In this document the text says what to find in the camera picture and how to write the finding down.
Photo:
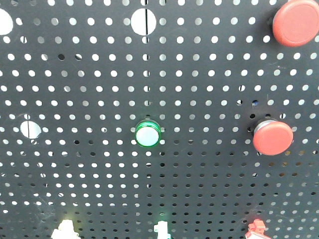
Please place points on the green illuminated push button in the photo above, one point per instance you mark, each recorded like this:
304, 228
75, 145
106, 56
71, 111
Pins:
147, 133

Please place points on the black perforated pegboard panel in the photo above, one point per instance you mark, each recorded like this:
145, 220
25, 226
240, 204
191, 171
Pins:
77, 76

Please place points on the lower red mushroom button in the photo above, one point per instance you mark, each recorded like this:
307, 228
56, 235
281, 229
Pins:
272, 137

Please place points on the red mushroom button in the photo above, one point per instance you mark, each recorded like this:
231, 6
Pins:
296, 22
272, 137

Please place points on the upper red mushroom button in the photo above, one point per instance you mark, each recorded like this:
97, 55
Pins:
296, 22

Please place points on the white green toggle switch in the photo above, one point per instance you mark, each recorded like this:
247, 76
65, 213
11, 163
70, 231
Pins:
161, 228

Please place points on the yellow toggle switch lower left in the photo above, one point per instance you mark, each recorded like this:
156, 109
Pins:
65, 230

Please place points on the red toggle switch lower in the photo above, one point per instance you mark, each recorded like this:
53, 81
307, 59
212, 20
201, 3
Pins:
256, 230

